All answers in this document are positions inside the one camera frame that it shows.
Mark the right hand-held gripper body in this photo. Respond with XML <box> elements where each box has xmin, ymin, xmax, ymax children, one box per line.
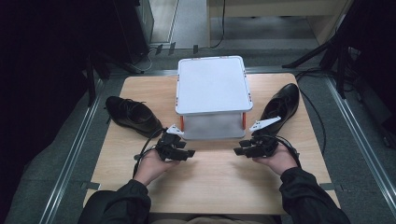
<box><xmin>248</xmin><ymin>116</ymin><xmax>282</xmax><ymax>159</ymax></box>

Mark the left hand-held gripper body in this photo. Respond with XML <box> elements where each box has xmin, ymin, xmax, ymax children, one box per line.
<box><xmin>154</xmin><ymin>124</ymin><xmax>188</xmax><ymax>161</ymax></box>

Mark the black leather shoe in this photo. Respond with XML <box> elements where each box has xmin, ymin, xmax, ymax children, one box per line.
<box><xmin>104</xmin><ymin>95</ymin><xmax>164</xmax><ymax>139</ymax></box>
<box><xmin>257</xmin><ymin>82</ymin><xmax>301</xmax><ymax>136</ymax></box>

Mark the white plastic box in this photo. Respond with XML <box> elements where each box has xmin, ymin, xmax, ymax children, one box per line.
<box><xmin>175</xmin><ymin>55</ymin><xmax>254</xmax><ymax>141</ymax></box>

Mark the person's right hand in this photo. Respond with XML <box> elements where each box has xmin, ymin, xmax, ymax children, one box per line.
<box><xmin>251</xmin><ymin>143</ymin><xmax>299</xmax><ymax>176</ymax></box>

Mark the person's left hand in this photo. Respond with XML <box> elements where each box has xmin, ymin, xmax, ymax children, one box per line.
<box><xmin>133</xmin><ymin>148</ymin><xmax>181</xmax><ymax>187</ymax></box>

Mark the grey tape strip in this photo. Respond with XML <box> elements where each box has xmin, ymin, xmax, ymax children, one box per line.
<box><xmin>319</xmin><ymin>182</ymin><xmax>344</xmax><ymax>192</ymax></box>
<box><xmin>81</xmin><ymin>181</ymin><xmax>102</xmax><ymax>191</ymax></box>

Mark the black metal stand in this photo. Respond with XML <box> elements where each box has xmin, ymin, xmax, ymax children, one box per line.
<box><xmin>83</xmin><ymin>52</ymin><xmax>145</xmax><ymax>107</ymax></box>

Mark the black tripod stand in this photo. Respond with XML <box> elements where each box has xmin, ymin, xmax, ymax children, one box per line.
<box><xmin>281</xmin><ymin>29</ymin><xmax>354</xmax><ymax>101</ymax></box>

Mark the black cabinet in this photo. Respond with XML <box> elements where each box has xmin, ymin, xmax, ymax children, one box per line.
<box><xmin>111</xmin><ymin>0</ymin><xmax>155</xmax><ymax>64</ymax></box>

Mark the light wooden furniture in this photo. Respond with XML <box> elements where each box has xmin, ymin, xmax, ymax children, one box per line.
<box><xmin>206</xmin><ymin>0</ymin><xmax>355</xmax><ymax>48</ymax></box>

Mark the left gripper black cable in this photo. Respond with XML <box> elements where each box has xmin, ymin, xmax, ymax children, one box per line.
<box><xmin>133</xmin><ymin>127</ymin><xmax>166</xmax><ymax>179</ymax></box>

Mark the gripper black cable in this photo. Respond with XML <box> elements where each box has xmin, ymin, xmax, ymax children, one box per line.
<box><xmin>133</xmin><ymin>127</ymin><xmax>166</xmax><ymax>179</ymax></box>
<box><xmin>274</xmin><ymin>134</ymin><xmax>303</xmax><ymax>169</ymax></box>

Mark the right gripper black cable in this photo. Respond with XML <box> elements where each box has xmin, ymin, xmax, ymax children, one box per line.
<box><xmin>274</xmin><ymin>134</ymin><xmax>303</xmax><ymax>169</ymax></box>

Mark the long black floor cable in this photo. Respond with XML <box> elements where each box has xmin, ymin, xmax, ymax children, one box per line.
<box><xmin>294</xmin><ymin>68</ymin><xmax>328</xmax><ymax>157</ymax></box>

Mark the white floor cable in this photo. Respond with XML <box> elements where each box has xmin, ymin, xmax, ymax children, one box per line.
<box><xmin>136</xmin><ymin>48</ymin><xmax>157</xmax><ymax>73</ymax></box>

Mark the metal floor rail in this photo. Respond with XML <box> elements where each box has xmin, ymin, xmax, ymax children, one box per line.
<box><xmin>38</xmin><ymin>77</ymin><xmax>106</xmax><ymax>224</ymax></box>
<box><xmin>325</xmin><ymin>76</ymin><xmax>396</xmax><ymax>218</ymax></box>

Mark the black hanging cable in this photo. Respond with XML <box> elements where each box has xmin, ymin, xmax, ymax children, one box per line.
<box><xmin>209</xmin><ymin>0</ymin><xmax>227</xmax><ymax>49</ymax></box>

